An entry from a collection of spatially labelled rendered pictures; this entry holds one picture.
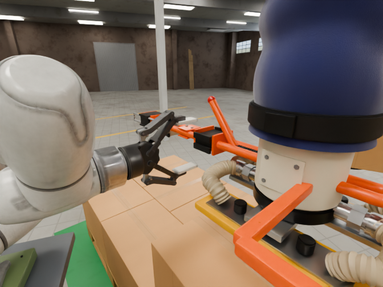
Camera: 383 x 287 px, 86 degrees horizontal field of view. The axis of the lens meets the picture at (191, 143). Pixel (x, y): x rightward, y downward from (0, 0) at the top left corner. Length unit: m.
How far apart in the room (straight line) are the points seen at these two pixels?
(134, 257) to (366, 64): 1.18
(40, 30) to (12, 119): 15.94
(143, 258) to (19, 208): 0.91
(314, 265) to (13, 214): 0.48
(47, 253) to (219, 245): 0.73
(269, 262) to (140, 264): 1.01
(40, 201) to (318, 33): 0.46
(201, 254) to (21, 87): 0.60
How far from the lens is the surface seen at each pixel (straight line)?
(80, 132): 0.28
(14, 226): 0.97
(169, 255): 0.69
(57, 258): 1.09
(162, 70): 4.23
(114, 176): 0.43
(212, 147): 0.57
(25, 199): 0.40
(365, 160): 2.37
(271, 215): 0.32
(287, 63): 0.36
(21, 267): 1.06
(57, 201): 0.40
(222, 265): 0.68
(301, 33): 0.37
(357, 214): 0.48
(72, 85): 0.26
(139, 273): 1.19
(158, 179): 0.53
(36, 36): 16.23
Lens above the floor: 1.47
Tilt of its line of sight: 20 degrees down
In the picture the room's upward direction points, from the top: straight up
